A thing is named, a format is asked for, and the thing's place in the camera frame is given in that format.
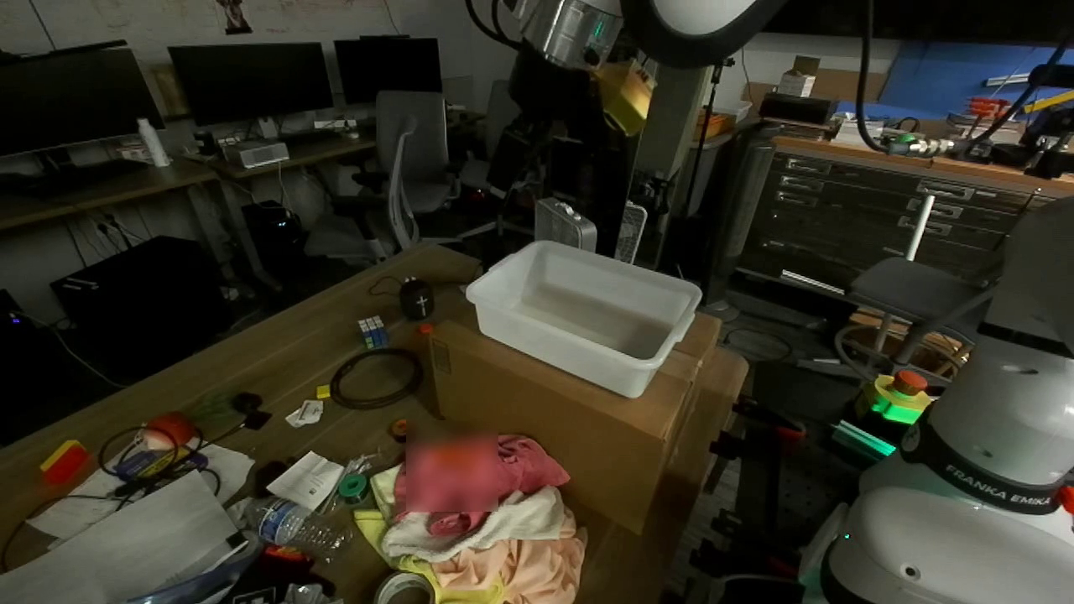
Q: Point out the clear plastic container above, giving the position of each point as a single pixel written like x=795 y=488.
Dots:
x=565 y=223

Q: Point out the peach fabric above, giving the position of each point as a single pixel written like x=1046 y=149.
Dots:
x=526 y=572

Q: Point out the green tape roll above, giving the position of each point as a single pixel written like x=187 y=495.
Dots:
x=354 y=488

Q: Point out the white plastic bin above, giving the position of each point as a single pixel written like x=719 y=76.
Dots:
x=581 y=312

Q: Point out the clear plastic bottle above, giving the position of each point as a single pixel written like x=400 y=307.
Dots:
x=287 y=525

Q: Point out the black tool cabinet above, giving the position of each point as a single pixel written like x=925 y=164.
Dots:
x=861 y=221

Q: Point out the white plastic bottle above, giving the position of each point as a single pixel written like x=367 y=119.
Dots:
x=151 y=142

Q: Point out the black computer monitor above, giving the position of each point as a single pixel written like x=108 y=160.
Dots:
x=72 y=102
x=386 y=68
x=253 y=82

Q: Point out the red yellow object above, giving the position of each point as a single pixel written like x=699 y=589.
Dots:
x=64 y=462

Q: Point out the orange round object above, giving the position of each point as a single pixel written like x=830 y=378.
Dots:
x=173 y=430

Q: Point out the long wooden desk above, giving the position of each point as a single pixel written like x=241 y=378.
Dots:
x=103 y=192

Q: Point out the white papers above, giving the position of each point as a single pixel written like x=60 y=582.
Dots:
x=121 y=537

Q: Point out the small puzzle cube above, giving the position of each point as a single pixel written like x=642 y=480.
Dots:
x=373 y=335

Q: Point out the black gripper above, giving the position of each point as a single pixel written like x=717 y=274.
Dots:
x=573 y=113

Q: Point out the blue board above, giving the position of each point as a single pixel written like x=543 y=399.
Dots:
x=960 y=78

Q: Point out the white paper note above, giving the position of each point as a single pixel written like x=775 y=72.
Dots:
x=302 y=480

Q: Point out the red emergency stop button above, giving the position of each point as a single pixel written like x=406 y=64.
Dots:
x=899 y=393

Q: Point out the black computer mouse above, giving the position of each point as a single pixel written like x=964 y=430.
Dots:
x=413 y=297

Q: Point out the white office chair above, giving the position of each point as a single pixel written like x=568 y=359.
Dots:
x=420 y=147

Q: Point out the grey tape roll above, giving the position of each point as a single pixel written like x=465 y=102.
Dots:
x=400 y=589

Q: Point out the large black case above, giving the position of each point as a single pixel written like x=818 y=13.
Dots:
x=139 y=307

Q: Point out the grey device box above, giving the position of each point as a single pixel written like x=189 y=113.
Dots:
x=264 y=155

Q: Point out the brown cardboard box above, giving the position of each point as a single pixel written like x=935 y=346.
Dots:
x=559 y=439

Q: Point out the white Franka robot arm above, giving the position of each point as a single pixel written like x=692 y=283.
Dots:
x=984 y=423

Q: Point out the yellow-green terry cloth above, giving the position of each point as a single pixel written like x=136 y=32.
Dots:
x=373 y=532

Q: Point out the white knit towel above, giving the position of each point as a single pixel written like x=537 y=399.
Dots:
x=505 y=522

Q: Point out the orange pink patterned fabric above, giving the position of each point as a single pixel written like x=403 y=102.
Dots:
x=449 y=456

